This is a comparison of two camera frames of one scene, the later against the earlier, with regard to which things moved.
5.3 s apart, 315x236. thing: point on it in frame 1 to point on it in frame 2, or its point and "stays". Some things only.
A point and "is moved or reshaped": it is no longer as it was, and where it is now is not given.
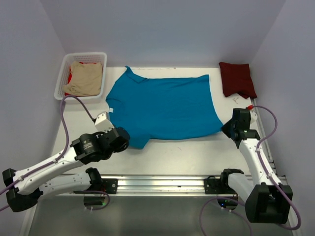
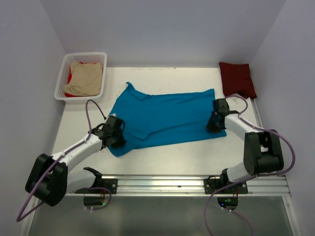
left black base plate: [110, 185] stays
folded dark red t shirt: [236, 78] stays
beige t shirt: [85, 79] stays
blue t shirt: [155, 108] is moved or reshaped
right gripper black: [225, 129] to [209, 128]
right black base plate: [220, 186] stays
